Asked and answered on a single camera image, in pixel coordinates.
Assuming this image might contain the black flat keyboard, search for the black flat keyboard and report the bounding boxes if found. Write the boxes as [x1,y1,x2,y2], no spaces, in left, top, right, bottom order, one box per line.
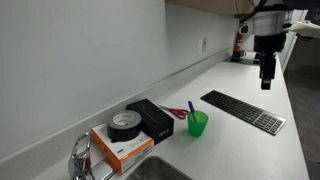
[200,89,288,136]

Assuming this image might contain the black rectangular box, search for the black rectangular box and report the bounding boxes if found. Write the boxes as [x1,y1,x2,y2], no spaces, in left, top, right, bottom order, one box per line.
[126,98,175,145]

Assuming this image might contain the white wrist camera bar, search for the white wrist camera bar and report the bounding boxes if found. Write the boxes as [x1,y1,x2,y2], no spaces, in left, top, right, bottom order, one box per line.
[284,20,320,40]

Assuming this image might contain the red fire extinguisher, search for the red fire extinguisher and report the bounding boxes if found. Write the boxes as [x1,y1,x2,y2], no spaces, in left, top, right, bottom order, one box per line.
[232,24,245,60]

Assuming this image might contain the green plastic cup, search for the green plastic cup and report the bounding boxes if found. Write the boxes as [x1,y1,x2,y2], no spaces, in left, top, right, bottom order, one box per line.
[186,110,210,138]

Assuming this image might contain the black duct tape roll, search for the black duct tape roll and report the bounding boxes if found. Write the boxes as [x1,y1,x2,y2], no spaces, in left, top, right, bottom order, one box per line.
[106,109,143,144]

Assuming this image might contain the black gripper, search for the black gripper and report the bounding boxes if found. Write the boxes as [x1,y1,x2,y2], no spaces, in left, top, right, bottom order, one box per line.
[253,31,288,91]

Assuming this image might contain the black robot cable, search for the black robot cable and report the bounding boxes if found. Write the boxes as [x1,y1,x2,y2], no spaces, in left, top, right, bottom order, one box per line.
[239,0,268,24]

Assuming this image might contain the black flat tray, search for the black flat tray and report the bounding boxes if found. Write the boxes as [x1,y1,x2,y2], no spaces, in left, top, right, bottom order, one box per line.
[223,55,261,66]

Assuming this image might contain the orange and white box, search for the orange and white box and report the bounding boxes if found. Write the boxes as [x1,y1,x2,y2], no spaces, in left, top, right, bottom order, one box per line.
[90,123,155,174]

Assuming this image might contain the blue capped pen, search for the blue capped pen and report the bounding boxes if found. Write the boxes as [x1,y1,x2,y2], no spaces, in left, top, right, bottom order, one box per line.
[187,100,198,123]

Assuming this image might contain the stainless steel sink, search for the stainless steel sink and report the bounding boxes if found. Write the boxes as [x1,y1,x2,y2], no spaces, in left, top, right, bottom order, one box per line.
[123,155,194,180]

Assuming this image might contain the chrome sink faucet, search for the chrome sink faucet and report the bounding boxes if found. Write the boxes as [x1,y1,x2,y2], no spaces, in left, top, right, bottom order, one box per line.
[68,132,115,180]

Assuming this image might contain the red handled scissors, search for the red handled scissors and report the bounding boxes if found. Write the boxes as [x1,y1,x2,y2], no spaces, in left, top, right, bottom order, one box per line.
[157,104,190,121]

